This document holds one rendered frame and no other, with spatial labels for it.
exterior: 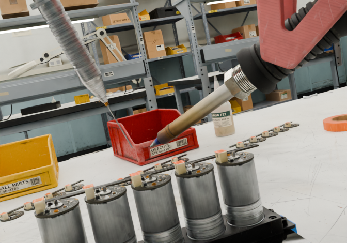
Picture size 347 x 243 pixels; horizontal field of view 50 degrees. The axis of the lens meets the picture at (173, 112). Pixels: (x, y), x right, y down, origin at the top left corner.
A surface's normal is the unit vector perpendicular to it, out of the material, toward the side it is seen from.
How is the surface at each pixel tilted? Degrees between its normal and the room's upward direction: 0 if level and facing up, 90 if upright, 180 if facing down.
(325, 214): 0
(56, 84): 90
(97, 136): 90
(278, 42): 98
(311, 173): 0
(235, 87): 90
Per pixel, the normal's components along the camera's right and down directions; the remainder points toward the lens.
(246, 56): -0.16, -0.54
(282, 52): -0.52, 0.35
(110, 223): 0.14, 0.10
